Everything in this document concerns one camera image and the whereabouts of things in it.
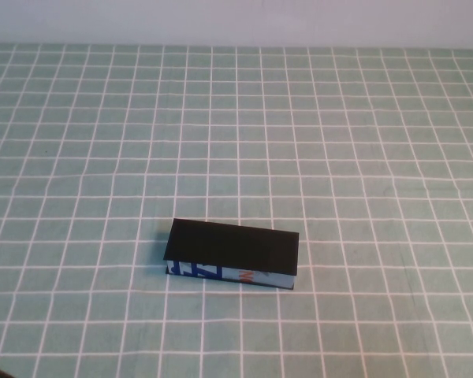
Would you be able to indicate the black glasses case blue print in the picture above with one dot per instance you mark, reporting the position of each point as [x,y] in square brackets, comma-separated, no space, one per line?
[232,244]

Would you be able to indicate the green checkered tablecloth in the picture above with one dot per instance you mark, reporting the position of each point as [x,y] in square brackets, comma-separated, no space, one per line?
[102,157]

